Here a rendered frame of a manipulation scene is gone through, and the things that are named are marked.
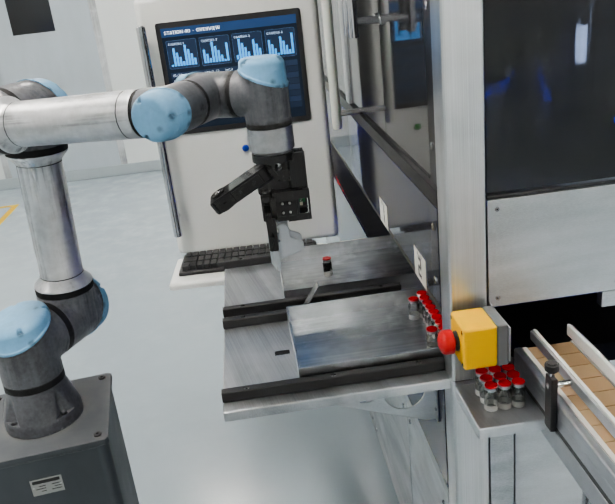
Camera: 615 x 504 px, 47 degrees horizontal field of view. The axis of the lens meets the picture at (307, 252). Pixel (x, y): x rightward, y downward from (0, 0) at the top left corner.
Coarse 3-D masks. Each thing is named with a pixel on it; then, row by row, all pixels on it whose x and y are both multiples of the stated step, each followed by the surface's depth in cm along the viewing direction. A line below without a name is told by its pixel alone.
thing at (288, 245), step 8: (280, 224) 120; (280, 232) 120; (288, 232) 120; (280, 240) 121; (288, 240) 121; (296, 240) 121; (280, 248) 121; (288, 248) 122; (296, 248) 122; (272, 256) 121; (280, 256) 122; (280, 264) 123
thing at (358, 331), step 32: (416, 288) 151; (288, 320) 145; (320, 320) 149; (352, 320) 148; (384, 320) 146; (416, 320) 145; (320, 352) 137; (352, 352) 136; (384, 352) 134; (416, 352) 127
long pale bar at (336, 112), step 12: (324, 0) 171; (324, 12) 173; (324, 24) 174; (324, 36) 175; (336, 72) 178; (336, 84) 179; (336, 96) 180; (336, 108) 181; (360, 108) 182; (336, 120) 182
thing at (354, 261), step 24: (360, 240) 182; (384, 240) 183; (288, 264) 180; (312, 264) 179; (336, 264) 177; (360, 264) 175; (384, 264) 174; (408, 264) 172; (288, 288) 166; (336, 288) 158
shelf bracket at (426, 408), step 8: (424, 392) 136; (432, 392) 136; (376, 400) 136; (384, 400) 136; (424, 400) 137; (432, 400) 137; (360, 408) 136; (368, 408) 136; (376, 408) 136; (384, 408) 136; (392, 408) 137; (400, 408) 137; (408, 408) 137; (416, 408) 137; (424, 408) 137; (432, 408) 137; (408, 416) 138; (416, 416) 138; (424, 416) 138; (432, 416) 138
